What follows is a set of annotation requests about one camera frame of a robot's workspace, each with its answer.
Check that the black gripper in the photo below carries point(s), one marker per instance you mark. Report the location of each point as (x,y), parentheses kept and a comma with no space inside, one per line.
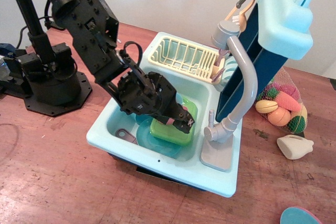
(153,95)

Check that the grey toy faucet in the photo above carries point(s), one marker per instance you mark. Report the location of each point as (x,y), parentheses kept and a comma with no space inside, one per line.
(218,136)

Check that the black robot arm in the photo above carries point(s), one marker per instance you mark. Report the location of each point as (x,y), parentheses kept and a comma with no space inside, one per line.
(94,29)

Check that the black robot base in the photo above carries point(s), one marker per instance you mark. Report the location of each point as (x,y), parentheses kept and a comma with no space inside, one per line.
(53,89)

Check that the pink toy cup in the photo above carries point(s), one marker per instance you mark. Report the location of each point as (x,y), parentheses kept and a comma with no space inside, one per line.
(171,121)

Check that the green square plate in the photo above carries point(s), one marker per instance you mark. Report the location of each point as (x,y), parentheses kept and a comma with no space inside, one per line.
(170,133)

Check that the teal toy cup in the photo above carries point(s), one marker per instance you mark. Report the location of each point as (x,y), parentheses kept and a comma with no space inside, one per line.
(179,99)

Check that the teal round plate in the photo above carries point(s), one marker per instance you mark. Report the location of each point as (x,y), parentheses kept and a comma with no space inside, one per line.
(147,140)

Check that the light blue toy sink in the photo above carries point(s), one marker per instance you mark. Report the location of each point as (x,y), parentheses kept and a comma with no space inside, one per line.
(186,158)

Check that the cream dish drying rack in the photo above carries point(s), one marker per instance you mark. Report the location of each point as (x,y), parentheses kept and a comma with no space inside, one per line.
(183,56)

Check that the brown toy spatula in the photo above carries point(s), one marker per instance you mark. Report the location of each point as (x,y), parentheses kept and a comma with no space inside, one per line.
(126,135)

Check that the purple toy cutlery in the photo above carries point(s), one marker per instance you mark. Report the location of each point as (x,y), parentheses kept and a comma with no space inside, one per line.
(217,71)

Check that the net bag of toy food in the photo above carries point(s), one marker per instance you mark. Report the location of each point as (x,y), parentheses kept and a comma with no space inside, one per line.
(281,104)

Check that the dark blue shelf unit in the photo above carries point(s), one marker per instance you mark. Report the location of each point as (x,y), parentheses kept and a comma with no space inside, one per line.
(266,64)

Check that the beige toy jug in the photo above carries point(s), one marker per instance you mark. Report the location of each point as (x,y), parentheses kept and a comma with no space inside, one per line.
(294,147)

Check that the tan hanging brush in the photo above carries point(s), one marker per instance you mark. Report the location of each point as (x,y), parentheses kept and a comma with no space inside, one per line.
(241,18)

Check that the light blue shelf top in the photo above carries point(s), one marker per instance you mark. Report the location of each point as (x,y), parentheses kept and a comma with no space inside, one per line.
(283,27)

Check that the blue pink plate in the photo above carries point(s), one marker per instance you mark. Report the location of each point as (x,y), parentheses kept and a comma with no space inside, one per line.
(298,215)

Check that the black camera stand pole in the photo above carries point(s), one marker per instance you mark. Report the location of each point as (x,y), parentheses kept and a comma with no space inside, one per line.
(37,36)

